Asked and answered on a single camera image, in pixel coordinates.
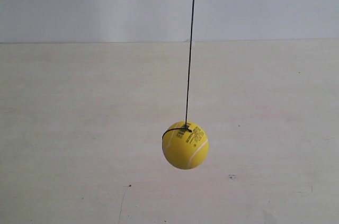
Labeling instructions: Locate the yellow tennis ball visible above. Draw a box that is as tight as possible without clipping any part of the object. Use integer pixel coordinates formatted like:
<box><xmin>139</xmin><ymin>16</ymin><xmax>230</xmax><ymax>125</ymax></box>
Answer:
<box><xmin>162</xmin><ymin>121</ymin><xmax>209</xmax><ymax>170</ymax></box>

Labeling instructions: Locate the black hanging string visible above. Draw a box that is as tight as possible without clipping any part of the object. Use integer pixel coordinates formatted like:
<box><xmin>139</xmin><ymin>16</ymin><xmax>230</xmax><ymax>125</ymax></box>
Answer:
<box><xmin>161</xmin><ymin>0</ymin><xmax>198</xmax><ymax>140</ymax></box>

